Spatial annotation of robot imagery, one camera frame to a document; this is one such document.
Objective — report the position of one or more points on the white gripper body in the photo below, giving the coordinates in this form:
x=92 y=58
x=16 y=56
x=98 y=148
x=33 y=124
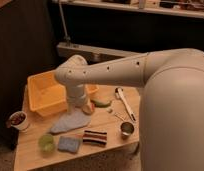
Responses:
x=88 y=108

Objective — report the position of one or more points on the blue sponge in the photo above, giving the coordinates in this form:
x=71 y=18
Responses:
x=69 y=144

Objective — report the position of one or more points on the orange plastic tray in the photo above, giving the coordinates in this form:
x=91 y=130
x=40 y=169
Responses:
x=46 y=95

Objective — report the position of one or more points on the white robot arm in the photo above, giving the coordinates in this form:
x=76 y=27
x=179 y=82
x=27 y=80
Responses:
x=171 y=114

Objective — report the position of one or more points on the green chili pepper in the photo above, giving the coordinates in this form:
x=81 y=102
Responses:
x=101 y=104

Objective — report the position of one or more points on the wooden table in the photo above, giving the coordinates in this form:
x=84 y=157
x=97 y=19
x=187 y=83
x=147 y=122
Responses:
x=28 y=156

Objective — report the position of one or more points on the grey blue cloth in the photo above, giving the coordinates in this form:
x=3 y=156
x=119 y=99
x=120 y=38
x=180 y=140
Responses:
x=70 y=120

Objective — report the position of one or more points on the small metal cup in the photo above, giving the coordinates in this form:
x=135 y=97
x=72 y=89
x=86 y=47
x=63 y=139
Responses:
x=126 y=129

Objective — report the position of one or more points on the grey low shelf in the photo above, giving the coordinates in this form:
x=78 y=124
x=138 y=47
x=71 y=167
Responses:
x=91 y=53

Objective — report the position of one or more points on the white cup with snacks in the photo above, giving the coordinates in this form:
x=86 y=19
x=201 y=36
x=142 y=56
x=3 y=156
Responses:
x=19 y=120

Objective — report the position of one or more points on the metal lamp stand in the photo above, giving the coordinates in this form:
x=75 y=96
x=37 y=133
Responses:
x=67 y=37

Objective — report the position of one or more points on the upper wooden shelf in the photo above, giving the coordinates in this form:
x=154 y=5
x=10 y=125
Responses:
x=142 y=7

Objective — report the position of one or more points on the white handled spoon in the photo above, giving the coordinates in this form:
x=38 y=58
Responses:
x=120 y=95

